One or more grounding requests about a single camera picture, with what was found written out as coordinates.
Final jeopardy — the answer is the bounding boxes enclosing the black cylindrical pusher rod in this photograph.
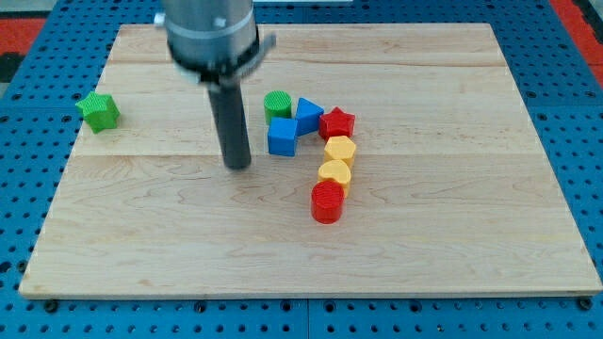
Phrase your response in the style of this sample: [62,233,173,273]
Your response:
[208,85,251,170]

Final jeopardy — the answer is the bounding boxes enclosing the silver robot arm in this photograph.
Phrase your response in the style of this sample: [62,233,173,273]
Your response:
[154,0,276,170]

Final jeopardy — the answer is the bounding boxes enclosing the blue cube block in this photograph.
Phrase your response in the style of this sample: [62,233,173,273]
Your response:
[267,117,298,157]

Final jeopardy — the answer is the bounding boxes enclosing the green cylinder block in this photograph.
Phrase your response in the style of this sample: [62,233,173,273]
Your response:
[263,90,292,125]

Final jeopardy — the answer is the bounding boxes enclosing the blue triangle block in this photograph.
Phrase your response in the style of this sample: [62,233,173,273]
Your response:
[295,97,324,137]

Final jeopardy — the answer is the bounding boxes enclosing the red star block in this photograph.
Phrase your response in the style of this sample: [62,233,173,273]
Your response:
[318,106,355,141]

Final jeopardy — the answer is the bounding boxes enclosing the yellow hexagon block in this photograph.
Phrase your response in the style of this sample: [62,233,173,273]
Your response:
[323,136,357,169]

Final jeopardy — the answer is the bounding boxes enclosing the yellow heart block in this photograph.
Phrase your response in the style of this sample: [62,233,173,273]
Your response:
[318,159,352,198]

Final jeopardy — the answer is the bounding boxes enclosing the green star block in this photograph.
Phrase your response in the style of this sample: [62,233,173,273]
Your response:
[75,91,121,134]

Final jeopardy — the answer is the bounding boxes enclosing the red cylinder block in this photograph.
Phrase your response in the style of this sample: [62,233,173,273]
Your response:
[311,181,345,224]

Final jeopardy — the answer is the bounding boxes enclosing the wooden board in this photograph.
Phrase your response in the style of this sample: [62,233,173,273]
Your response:
[20,24,602,299]

